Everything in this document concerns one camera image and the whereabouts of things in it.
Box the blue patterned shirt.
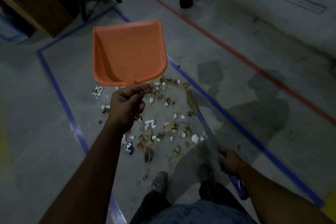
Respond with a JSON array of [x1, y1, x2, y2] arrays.
[[141, 199, 257, 224]]

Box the person's left hand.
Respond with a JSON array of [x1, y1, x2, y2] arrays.
[[107, 83, 153, 134]]

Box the orange plastic dustpan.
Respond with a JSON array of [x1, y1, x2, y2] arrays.
[[92, 19, 168, 131]]

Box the grass broom with metal handle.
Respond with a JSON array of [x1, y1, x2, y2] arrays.
[[185, 89, 250, 201]]

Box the person's right hand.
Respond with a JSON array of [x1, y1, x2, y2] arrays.
[[216, 143, 247, 177]]

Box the black patterned trousers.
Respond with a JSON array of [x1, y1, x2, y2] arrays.
[[130, 180, 247, 224]]

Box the orange wrist band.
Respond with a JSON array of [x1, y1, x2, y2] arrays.
[[237, 162, 249, 177]]

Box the tall brown cardboard box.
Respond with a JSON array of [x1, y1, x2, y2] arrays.
[[0, 0, 79, 39]]

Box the person's left forearm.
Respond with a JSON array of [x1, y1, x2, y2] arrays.
[[39, 124, 126, 224]]

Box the wall vent grille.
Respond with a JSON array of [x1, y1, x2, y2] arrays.
[[279, 0, 326, 14]]

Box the person's right forearm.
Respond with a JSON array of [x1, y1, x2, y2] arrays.
[[240, 164, 334, 224]]

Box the pile of paper scraps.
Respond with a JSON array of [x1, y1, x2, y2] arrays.
[[92, 77, 205, 182]]

